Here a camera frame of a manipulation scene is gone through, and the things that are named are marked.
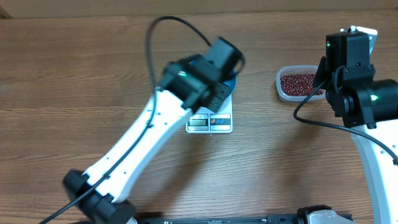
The red beans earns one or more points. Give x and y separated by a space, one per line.
299 84

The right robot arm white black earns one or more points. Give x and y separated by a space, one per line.
369 109

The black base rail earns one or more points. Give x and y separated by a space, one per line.
312 214

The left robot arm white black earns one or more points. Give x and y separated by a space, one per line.
188 85

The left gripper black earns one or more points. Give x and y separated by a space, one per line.
221 91

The clear plastic container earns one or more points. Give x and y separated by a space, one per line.
288 70

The teal metal bowl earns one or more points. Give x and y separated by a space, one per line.
231 83

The white digital kitchen scale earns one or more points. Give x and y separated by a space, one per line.
205 121

